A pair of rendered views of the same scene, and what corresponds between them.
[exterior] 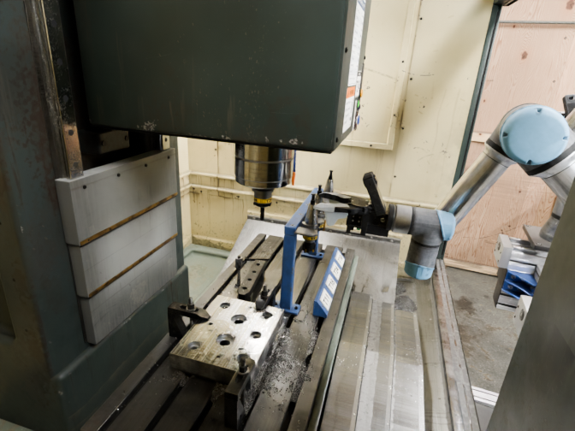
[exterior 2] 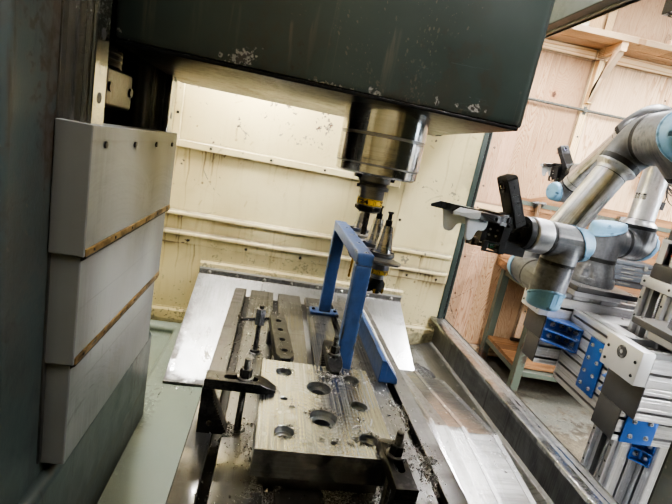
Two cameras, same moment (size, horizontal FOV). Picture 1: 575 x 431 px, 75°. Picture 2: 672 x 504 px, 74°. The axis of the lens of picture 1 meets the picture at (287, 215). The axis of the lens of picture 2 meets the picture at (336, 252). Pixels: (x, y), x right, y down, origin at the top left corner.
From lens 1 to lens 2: 0.59 m
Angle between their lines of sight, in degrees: 25
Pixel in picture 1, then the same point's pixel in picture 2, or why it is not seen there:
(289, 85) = (483, 27)
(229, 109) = (390, 49)
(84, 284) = (70, 337)
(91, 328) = (61, 431)
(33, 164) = (36, 71)
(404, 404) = (504, 484)
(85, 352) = (38, 484)
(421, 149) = (430, 189)
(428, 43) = not seen: hidden behind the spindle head
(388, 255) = (392, 315)
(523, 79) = not seen: hidden behind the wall
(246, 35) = not seen: outside the picture
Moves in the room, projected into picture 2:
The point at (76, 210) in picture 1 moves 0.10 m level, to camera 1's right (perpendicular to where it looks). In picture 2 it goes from (91, 185) to (171, 196)
